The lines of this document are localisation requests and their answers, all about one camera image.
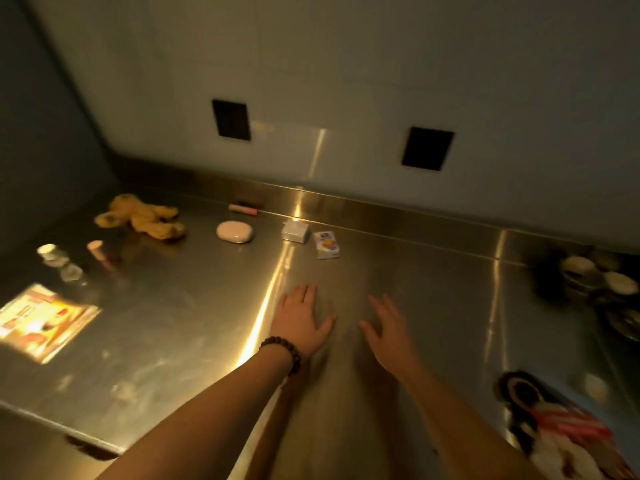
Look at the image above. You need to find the clear glass bottle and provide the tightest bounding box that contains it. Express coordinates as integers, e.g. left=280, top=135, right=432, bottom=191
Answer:
left=37, top=243, right=84, bottom=283

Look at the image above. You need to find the black red white plush toy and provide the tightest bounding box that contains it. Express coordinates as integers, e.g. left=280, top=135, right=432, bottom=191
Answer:
left=494, top=371, right=640, bottom=480

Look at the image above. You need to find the person's right forearm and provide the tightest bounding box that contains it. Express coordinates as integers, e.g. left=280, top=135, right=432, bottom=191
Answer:
left=400, top=367, right=543, bottom=480

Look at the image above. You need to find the orange printed packet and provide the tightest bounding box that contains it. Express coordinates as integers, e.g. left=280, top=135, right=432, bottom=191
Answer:
left=0, top=283, right=102, bottom=365

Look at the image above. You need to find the small silver box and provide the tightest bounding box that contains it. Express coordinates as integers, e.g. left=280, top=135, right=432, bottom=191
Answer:
left=281, top=220, right=311, bottom=244

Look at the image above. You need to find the pink oval case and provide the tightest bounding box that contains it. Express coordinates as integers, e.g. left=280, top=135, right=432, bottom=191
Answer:
left=216, top=221, right=255, bottom=244

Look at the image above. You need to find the small printed card box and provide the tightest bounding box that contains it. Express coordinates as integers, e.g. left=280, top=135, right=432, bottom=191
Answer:
left=313, top=231, right=341, bottom=260

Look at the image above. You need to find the pile of bowls and dishes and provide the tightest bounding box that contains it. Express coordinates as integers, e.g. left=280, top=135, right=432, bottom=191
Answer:
left=542, top=247, right=640, bottom=343

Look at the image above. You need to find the person's left forearm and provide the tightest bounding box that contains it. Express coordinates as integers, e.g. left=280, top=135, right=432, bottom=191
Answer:
left=97, top=345, right=294, bottom=480

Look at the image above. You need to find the person's left hand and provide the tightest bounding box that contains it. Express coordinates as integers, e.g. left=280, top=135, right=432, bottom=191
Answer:
left=269, top=284, right=338, bottom=358

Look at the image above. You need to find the yellow plush toy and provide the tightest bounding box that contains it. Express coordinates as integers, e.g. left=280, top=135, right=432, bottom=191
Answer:
left=94, top=194, right=187, bottom=241

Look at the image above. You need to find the small pink-capped bottle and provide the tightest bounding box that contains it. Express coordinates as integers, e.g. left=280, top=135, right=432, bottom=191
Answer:
left=86, top=240, right=112, bottom=268

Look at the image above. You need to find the person's right hand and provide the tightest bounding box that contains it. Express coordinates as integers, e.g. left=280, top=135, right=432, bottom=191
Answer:
left=358, top=294, right=424, bottom=379

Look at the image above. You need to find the black wall outlet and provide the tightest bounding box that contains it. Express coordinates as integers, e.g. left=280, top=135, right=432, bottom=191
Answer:
left=211, top=99, right=252, bottom=142
left=401, top=127, right=455, bottom=172

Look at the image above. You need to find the dark bead bracelet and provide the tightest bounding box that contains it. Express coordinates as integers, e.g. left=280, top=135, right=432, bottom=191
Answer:
left=259, top=336, right=302, bottom=376

